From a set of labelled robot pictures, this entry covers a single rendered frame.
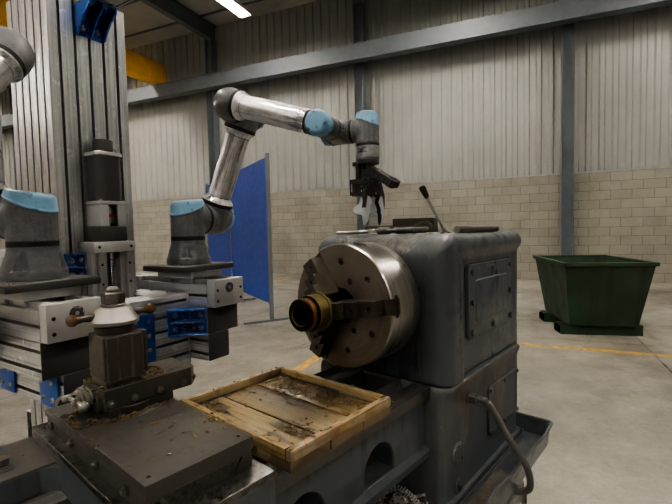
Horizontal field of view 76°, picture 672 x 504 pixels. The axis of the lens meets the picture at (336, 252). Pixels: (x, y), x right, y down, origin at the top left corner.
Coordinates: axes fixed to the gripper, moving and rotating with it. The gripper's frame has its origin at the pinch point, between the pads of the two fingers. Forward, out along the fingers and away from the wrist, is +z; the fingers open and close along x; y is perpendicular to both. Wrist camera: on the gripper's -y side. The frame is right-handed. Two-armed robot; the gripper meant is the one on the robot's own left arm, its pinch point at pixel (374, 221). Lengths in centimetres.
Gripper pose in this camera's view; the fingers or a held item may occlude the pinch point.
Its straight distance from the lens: 140.1
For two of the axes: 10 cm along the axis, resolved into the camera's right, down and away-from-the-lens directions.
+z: 0.2, 10.0, 0.5
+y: -7.6, -0.2, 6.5
